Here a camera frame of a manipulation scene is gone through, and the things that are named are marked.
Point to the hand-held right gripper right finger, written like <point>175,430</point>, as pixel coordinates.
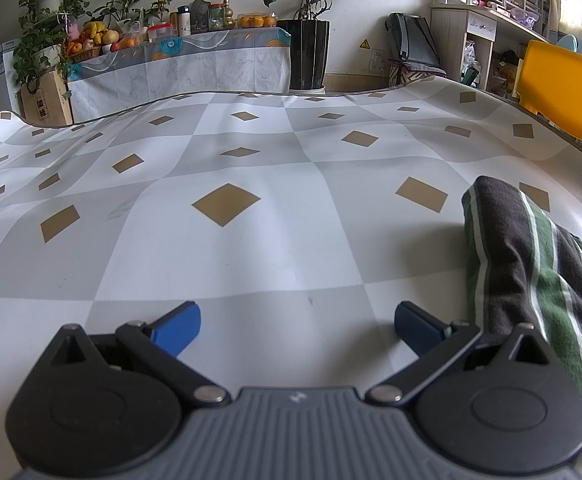
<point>416,329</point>

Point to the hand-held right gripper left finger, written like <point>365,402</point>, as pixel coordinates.
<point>178,329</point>

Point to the green striped dark cloth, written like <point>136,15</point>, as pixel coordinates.
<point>511,260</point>

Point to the grey white checkered tablecloth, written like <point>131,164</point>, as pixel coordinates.
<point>271,240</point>

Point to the patterned woven bag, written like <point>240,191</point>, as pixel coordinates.
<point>411,74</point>

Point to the cabinet with grey patterned cover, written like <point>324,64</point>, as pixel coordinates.
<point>196,70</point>

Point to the yellow plastic chair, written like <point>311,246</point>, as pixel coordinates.
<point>561,80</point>

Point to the yellow warning sticker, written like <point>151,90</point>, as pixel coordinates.
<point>365,45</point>

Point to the red-lid plastic container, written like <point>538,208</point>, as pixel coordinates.
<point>160,33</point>

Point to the white desk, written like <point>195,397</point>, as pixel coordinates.
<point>451,35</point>

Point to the fruit basket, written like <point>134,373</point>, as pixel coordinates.
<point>91,42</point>

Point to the white thermos bottle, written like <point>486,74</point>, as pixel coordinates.
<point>184,22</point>

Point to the dark grey stone ornament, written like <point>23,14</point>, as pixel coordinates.
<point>200,17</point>

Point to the glass jar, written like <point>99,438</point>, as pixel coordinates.
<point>216,19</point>

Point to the clear box of oranges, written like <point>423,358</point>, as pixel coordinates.
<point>256,21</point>

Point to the golden gourd bottle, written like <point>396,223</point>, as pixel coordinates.
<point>228,15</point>

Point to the small potted plant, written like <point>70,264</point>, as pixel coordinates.
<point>161,7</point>
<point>121,10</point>

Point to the light blue chair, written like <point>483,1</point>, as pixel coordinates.
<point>578,45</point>

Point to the trailing pothos plant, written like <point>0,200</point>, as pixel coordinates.
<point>46,15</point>

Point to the wall socket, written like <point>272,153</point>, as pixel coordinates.
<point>378,61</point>

